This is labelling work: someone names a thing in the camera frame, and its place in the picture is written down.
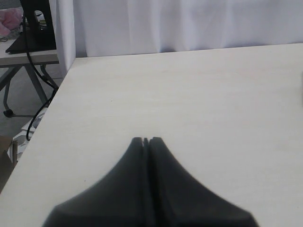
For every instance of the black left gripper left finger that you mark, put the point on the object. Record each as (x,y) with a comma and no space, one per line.
(119,199)

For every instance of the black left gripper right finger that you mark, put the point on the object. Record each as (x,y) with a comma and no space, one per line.
(182,201)

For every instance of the white backdrop curtain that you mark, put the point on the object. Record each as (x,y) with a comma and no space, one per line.
(94,28)

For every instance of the black stand on side table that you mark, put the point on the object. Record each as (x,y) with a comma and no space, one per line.
(39,35)

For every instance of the pink plush toy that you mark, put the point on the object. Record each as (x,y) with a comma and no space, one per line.
(10,19)

